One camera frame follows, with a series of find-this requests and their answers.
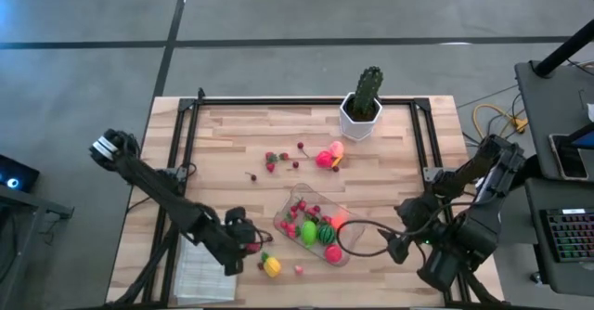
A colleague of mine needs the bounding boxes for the green striped toy watermelon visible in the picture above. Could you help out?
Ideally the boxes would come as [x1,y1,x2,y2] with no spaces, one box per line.
[316,224,336,246]

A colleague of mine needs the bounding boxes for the yellow cable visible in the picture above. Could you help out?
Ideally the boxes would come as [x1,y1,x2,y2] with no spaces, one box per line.
[471,103,530,139]

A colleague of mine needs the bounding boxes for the clear plastic container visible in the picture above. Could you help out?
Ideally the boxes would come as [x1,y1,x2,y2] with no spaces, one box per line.
[272,182,367,268]

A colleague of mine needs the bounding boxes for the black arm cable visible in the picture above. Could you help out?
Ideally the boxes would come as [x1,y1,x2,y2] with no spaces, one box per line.
[336,214,446,259]
[253,228,276,256]

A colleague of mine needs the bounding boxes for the yellow toy fruit green top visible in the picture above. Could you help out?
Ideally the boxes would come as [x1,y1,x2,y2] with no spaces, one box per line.
[260,252,283,279]

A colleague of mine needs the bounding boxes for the white folded towel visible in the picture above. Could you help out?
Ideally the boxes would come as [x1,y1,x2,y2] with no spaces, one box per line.
[174,235,239,303]

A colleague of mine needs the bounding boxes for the black aluminium table frame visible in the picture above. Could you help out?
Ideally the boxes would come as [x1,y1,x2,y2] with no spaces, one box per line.
[105,86,506,310]

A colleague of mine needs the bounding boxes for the green artificial cactus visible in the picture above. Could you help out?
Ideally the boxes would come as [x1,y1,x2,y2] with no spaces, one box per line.
[355,66,384,116]

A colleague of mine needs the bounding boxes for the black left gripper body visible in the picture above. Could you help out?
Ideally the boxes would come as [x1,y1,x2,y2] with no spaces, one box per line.
[211,206,254,262]

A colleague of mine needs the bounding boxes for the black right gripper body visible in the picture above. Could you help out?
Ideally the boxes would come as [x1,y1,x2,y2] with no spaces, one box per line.
[394,192,449,255]

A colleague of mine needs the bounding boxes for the white hexagonal plant pot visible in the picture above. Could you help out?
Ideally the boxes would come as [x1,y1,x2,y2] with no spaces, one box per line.
[339,91,384,143]

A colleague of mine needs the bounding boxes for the green toy lime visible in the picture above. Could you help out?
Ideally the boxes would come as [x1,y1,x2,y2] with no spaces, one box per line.
[300,220,318,248]

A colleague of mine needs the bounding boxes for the black backlit keyboard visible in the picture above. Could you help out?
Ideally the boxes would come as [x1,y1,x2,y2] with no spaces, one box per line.
[539,206,594,264]

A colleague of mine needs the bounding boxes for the black smartphone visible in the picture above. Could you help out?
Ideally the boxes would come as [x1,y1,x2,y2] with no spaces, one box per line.
[549,133,589,181]

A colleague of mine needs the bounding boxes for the black pole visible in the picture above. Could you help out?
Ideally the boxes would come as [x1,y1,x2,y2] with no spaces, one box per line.
[532,18,594,78]

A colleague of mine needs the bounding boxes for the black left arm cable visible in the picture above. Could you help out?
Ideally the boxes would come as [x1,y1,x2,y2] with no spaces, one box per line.
[253,228,276,256]

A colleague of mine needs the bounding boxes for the grey desk top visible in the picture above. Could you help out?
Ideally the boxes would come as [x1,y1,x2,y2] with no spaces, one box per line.
[513,60,594,182]

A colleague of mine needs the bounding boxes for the grey keyboard desk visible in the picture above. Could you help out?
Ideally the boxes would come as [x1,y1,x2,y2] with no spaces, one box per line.
[523,177,594,298]

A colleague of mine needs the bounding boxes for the black computer with blue light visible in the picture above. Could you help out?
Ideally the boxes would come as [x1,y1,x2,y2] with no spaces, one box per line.
[0,154,41,193]

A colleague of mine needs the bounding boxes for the grey metal stand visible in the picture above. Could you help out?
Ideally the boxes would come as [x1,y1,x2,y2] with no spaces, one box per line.
[0,183,75,302]

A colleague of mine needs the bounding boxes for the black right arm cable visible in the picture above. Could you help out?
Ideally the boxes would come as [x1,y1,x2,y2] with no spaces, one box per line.
[336,214,446,259]

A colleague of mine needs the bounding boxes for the red toy apple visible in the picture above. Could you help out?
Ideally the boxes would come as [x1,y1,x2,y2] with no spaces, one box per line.
[324,243,343,265]

